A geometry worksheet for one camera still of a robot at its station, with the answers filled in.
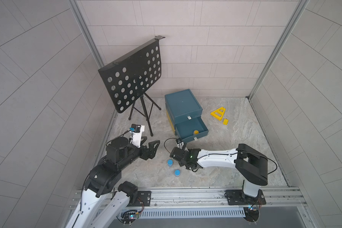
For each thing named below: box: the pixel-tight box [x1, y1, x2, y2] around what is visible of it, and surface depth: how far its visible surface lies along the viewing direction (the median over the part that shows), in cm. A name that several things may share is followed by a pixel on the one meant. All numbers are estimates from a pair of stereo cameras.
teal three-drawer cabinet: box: [164, 88, 209, 143], surface depth 88 cm
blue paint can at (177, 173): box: [173, 169, 181, 178], surface depth 80 cm
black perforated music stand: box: [98, 35, 166, 137], surface depth 69 cm
